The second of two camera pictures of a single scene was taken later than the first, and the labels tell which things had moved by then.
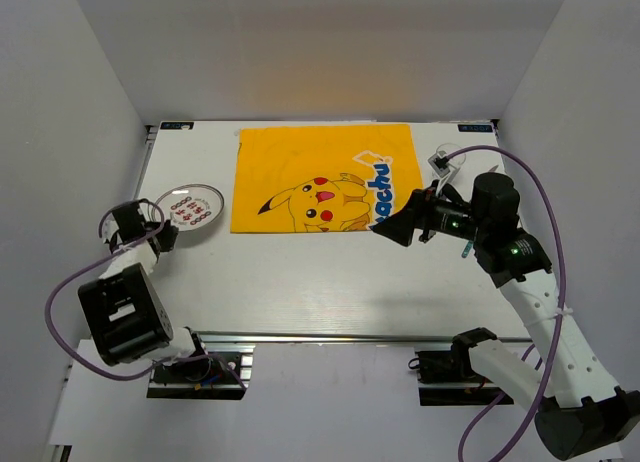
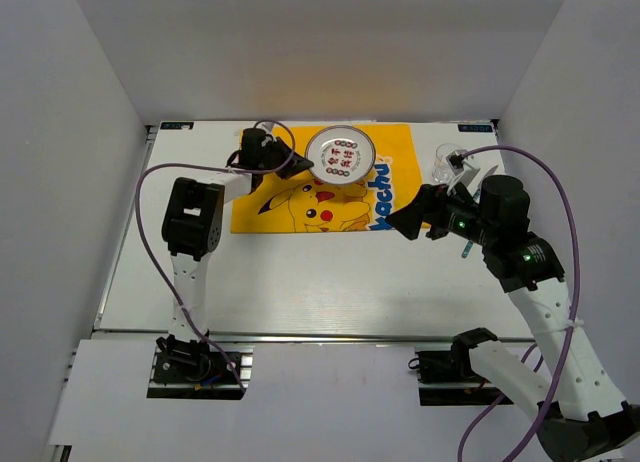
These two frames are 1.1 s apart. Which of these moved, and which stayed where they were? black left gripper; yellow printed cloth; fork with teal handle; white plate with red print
Moved: white plate with red print; black left gripper
Stayed: yellow printed cloth; fork with teal handle
